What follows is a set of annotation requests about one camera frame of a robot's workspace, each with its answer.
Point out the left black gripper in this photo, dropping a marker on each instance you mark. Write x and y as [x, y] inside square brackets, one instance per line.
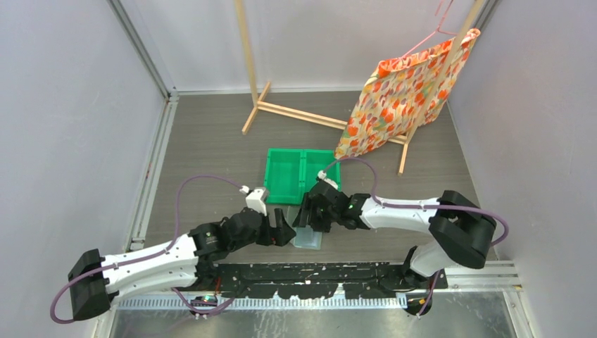
[281, 234]

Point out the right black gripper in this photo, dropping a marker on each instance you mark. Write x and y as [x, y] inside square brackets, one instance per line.
[302, 220]

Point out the sage green card holder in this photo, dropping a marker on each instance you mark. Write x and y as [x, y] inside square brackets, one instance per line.
[306, 237]

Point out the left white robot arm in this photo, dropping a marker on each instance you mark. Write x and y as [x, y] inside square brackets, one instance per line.
[97, 282]

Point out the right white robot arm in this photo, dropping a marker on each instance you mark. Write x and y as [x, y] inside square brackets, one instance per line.
[462, 235]

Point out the green plastic double bin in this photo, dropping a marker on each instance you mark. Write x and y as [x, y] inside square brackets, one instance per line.
[290, 173]

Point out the wooden clothes rack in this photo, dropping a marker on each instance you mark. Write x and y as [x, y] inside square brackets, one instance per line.
[260, 104]

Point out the floral orange fabric bag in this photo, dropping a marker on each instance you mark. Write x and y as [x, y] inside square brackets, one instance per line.
[393, 96]

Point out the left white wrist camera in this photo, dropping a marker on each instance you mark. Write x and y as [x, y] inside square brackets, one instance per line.
[256, 200]

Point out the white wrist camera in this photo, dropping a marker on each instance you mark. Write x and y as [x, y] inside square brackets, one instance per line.
[322, 176]
[256, 200]

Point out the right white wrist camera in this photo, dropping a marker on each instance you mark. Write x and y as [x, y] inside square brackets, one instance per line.
[322, 176]

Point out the aluminium rail with slots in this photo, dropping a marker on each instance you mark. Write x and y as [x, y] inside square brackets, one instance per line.
[337, 301]

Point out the aluminium corner frame post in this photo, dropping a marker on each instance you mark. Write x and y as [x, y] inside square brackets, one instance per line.
[129, 17]

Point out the pink wire hanger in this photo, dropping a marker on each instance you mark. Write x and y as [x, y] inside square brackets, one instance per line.
[438, 30]

